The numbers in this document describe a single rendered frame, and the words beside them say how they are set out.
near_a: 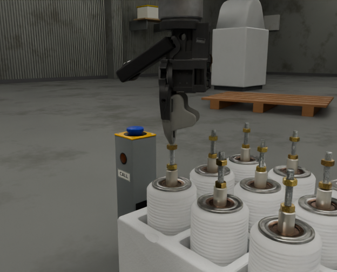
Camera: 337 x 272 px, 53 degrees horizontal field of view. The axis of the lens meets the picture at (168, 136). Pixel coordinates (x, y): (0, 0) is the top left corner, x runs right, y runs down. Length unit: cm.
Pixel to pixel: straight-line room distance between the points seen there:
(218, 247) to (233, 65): 477
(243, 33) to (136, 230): 468
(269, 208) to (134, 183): 30
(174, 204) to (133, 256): 14
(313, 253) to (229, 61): 488
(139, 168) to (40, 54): 705
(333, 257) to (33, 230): 79
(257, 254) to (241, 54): 477
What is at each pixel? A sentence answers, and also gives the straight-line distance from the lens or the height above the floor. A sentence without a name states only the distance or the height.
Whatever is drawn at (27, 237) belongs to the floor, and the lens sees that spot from 105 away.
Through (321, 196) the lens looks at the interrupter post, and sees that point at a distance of 60.
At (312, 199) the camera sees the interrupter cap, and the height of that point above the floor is 25.
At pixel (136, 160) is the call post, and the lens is 75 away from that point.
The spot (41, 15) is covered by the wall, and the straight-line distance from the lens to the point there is 783.
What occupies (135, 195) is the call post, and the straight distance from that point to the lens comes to 78.
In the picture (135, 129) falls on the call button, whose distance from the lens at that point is 76.
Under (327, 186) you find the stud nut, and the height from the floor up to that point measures 29.
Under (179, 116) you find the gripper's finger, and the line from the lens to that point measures 58.
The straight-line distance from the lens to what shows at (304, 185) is 73.
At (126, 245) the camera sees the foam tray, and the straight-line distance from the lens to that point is 69.
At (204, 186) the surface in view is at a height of 23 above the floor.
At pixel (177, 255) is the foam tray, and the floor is 18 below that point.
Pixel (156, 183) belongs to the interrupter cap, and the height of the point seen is 25.
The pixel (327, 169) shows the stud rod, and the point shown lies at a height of 32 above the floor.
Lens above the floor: 49
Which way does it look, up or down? 13 degrees down
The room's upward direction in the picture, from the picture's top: straight up
